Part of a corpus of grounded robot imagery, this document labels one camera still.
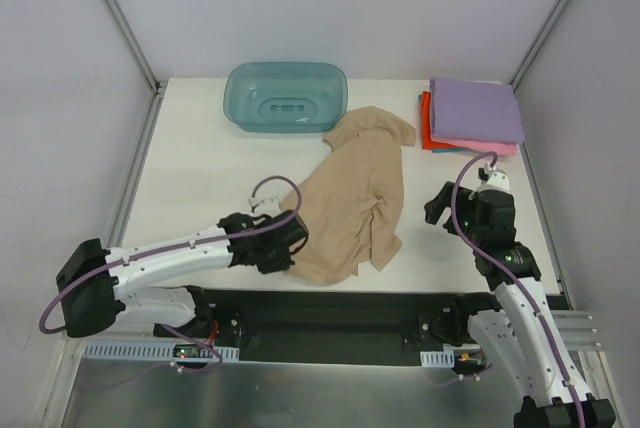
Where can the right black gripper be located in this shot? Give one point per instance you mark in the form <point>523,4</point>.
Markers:
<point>454,208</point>

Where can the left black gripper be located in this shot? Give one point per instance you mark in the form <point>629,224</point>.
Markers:
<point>288,236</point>

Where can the left white cable duct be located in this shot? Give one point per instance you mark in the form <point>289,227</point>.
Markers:
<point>146,351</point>

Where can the right white cable duct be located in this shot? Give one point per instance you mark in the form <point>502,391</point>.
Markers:
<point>444,359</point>

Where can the folded purple t shirt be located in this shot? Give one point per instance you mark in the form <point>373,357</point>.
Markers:
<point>474,110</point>

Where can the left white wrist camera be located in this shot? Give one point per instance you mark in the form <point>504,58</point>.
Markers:
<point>264,206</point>

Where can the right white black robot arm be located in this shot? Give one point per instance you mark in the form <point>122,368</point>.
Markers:
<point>512,322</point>

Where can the teal plastic basin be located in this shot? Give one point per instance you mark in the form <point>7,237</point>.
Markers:
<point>286,97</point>

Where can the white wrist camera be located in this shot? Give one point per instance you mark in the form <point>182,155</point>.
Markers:
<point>492,178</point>
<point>264,206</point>

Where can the folded orange t shirt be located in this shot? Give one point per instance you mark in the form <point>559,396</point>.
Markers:
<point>425,128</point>

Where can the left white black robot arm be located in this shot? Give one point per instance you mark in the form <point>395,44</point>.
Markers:
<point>99,287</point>

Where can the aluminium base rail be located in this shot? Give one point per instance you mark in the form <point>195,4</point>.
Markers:
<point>578,330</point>

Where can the aluminium frame post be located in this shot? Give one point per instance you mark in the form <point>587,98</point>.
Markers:
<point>123,27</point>
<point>542,36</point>

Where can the right aluminium frame post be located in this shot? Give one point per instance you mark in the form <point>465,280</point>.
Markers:
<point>542,36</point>

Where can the white cable duct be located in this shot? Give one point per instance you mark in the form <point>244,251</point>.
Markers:
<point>444,359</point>
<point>146,351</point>

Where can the folded pink t shirt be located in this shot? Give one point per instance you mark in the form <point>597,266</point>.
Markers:
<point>501,148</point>

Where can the folded teal t shirt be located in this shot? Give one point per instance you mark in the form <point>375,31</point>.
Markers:
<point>440,152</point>

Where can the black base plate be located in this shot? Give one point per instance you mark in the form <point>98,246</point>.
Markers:
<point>371,329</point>

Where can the beige t shirt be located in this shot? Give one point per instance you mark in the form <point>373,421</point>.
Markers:
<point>353,201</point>

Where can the left aluminium frame post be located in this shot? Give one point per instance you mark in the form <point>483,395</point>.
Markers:
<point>123,27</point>

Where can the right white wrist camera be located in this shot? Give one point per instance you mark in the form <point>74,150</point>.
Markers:
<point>492,178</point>

